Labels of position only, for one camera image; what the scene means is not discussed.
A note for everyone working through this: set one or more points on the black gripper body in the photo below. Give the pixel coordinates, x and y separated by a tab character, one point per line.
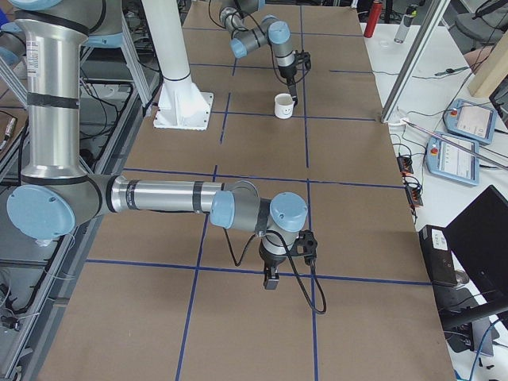
271	261
286	72

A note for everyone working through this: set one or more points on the far teach pendant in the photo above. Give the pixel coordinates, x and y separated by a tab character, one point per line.
471	120

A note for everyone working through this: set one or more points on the grey water bottle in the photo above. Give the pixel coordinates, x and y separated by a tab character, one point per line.
406	22

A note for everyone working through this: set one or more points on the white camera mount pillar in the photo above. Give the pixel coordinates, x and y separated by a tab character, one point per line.
181	104

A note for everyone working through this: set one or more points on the black box device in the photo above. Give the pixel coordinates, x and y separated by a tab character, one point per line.
437	256

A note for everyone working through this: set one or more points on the aluminium frame post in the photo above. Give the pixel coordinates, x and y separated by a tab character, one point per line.
432	19

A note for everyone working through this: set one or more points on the white smiley face mug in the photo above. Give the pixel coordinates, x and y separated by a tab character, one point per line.
284	106

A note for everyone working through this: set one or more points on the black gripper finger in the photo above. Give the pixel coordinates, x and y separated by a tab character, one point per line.
294	94
273	278
267	278
291	84

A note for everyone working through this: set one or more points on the black laptop computer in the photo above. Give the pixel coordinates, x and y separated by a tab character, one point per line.
478	238

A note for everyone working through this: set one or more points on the near teach pendant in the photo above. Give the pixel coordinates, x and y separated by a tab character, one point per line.
447	161

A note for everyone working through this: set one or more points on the red bottle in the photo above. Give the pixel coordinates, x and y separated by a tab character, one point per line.
373	17

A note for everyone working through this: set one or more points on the reacher grabber stick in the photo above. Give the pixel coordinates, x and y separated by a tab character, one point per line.
405	121

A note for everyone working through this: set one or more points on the teach pendant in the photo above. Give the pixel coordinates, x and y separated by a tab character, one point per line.
471	120
447	161

